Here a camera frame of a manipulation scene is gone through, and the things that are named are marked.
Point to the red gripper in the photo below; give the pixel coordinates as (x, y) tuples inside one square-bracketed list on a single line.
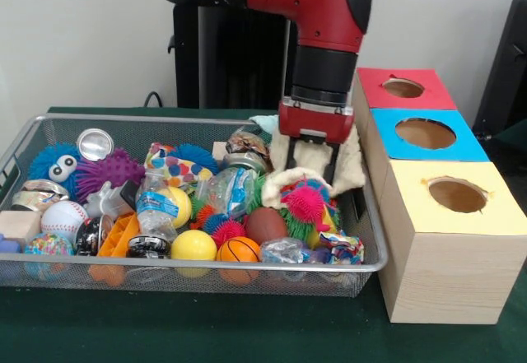
[(314, 124)]

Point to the cream yellow cloth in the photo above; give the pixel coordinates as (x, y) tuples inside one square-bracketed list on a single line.
[(313, 159)]

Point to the mint green cloth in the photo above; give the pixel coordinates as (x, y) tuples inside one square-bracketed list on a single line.
[(263, 122)]

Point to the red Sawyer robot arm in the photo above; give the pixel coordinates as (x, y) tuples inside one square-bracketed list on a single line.
[(313, 1)]

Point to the clear mesh bin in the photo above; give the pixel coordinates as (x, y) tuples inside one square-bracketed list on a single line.
[(247, 279)]

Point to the wooden box with three holes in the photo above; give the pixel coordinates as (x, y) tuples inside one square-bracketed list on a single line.
[(445, 256)]

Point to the pink spiky ball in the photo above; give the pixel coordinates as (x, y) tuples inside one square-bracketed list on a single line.
[(305, 203)]

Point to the brown toy football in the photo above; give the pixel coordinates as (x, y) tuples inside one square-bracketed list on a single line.
[(265, 225)]

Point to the bright orange mini basketball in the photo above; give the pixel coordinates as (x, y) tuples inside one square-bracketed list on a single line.
[(239, 251)]

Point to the yellow ball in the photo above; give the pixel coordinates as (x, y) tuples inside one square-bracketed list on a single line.
[(194, 245)]

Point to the clear plastic water bottle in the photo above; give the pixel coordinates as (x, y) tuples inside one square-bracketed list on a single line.
[(155, 211)]

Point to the purple spiky ball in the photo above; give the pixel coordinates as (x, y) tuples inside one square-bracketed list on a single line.
[(107, 174)]

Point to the blue spiky ball with eyes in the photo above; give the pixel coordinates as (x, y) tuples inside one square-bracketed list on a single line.
[(55, 165)]

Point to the white baseball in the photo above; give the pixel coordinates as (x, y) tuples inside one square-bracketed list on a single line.
[(62, 218)]

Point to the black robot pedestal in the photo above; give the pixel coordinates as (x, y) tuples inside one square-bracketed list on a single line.
[(239, 67)]

